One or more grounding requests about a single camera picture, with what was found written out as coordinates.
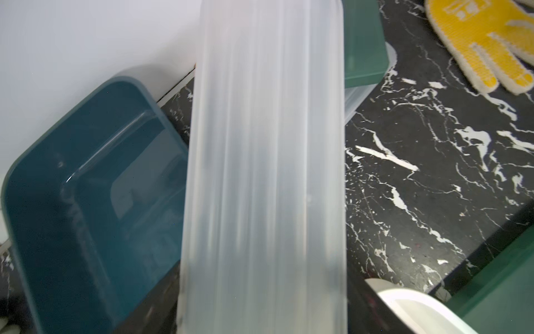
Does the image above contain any clear ribbed case back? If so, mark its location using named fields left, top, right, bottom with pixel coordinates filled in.
left=344, top=43, right=397, bottom=125

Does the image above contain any teal plastic storage box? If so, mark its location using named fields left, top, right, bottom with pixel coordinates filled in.
left=1, top=77, right=188, bottom=333

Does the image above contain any dark green case middle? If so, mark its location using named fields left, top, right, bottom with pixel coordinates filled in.
left=446, top=227, right=533, bottom=333

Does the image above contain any yellow work glove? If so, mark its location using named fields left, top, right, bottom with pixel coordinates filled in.
left=425, top=0, right=533, bottom=95

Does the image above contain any dark green case upright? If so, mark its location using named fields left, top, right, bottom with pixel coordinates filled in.
left=342, top=0, right=389, bottom=89

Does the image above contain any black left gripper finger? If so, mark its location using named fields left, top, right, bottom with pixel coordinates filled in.
left=347, top=267, right=413, bottom=333

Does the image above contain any white plastic storage box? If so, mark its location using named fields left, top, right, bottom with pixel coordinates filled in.
left=366, top=278, right=476, bottom=333

